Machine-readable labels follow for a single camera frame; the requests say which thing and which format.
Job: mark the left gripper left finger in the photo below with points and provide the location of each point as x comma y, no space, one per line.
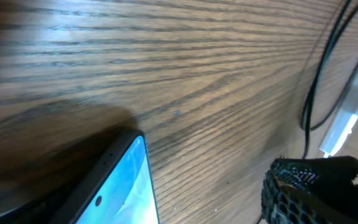
37,211

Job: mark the blue-screen smartphone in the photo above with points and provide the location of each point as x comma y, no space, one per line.
118,189

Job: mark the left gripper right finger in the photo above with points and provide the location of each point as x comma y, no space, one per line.
311,191

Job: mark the white power strip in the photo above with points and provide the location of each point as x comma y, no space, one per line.
343,122

